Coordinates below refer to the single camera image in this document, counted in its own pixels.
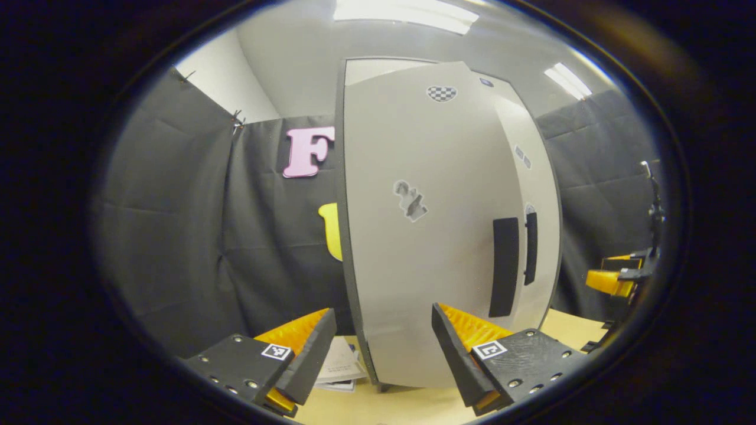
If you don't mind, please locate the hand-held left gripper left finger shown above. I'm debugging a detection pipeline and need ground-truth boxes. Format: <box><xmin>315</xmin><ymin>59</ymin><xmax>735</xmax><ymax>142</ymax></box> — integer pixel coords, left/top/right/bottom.
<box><xmin>183</xmin><ymin>307</ymin><xmax>337</xmax><ymax>417</ymax></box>

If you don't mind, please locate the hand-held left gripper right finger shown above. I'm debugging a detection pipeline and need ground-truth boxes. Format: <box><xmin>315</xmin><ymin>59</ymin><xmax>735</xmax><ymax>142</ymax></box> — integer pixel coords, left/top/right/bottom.
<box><xmin>431</xmin><ymin>303</ymin><xmax>591</xmax><ymax>417</ymax></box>

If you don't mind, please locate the white cabinet door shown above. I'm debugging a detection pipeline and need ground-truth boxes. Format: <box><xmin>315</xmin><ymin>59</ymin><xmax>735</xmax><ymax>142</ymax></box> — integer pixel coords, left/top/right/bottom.
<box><xmin>335</xmin><ymin>59</ymin><xmax>526</xmax><ymax>391</ymax></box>
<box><xmin>472</xmin><ymin>74</ymin><xmax>563</xmax><ymax>319</ymax></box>

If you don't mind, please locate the white paper booklet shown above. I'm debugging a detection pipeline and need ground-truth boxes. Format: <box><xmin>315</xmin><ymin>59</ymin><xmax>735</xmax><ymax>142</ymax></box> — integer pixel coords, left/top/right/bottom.
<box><xmin>315</xmin><ymin>335</ymin><xmax>368</xmax><ymax>393</ymax></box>

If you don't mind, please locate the ceiling light panel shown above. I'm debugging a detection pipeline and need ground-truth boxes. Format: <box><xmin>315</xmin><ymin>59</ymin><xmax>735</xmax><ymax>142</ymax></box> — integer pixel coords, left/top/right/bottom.
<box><xmin>334</xmin><ymin>0</ymin><xmax>479</xmax><ymax>35</ymax></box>
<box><xmin>543</xmin><ymin>62</ymin><xmax>593</xmax><ymax>101</ymax></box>

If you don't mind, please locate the black door handle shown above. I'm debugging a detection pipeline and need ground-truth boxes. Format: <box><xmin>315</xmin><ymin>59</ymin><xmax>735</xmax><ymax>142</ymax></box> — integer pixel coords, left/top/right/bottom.
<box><xmin>524</xmin><ymin>211</ymin><xmax>539</xmax><ymax>286</ymax></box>
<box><xmin>488</xmin><ymin>217</ymin><xmax>520</xmax><ymax>318</ymax></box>

